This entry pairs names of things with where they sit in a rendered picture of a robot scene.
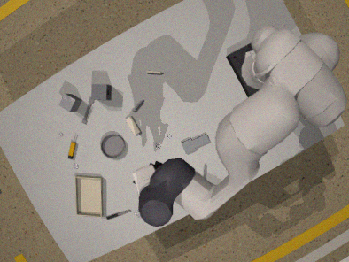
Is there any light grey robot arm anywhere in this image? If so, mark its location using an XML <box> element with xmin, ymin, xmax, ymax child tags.
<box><xmin>133</xmin><ymin>26</ymin><xmax>347</xmax><ymax>227</ymax></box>

